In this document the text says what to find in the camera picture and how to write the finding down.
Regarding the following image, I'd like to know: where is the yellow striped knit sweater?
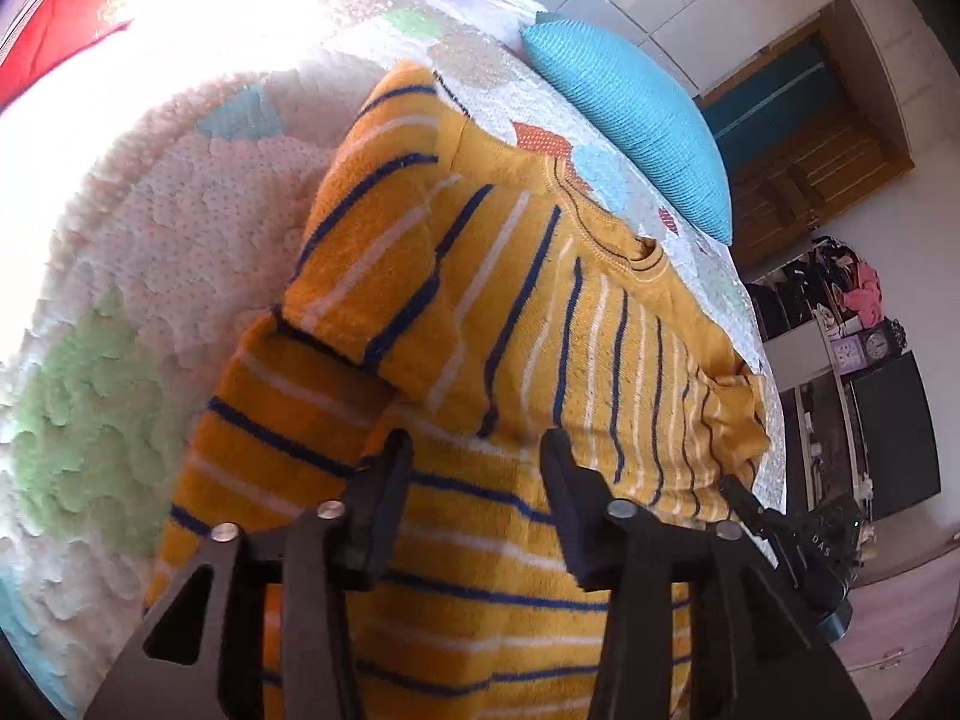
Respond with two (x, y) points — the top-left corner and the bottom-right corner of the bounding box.
(158, 64), (770, 718)

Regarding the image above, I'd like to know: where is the pink clothes pile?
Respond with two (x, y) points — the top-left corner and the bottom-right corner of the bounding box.
(843, 260), (884, 328)

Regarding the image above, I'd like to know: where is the black television screen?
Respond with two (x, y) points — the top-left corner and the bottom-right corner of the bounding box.
(848, 351), (940, 520)

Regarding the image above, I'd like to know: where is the purple square clock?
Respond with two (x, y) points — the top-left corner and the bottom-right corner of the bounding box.
(830, 335), (871, 376)

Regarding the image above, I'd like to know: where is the round dark alarm clock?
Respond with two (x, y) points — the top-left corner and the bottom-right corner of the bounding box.
(861, 325), (898, 364)

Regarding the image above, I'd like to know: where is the white shelving unit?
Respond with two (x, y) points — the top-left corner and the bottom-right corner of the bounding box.
(748, 234), (960, 699)

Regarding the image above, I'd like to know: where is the brown wooden door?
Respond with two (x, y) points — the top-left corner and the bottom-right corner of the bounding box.
(697, 13), (914, 271)

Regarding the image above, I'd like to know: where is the turquoise knit pillow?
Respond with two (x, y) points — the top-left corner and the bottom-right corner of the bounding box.
(521, 18), (734, 245)

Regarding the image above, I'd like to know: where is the heart patterned quilted bedspread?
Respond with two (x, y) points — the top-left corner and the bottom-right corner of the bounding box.
(2, 0), (786, 718)

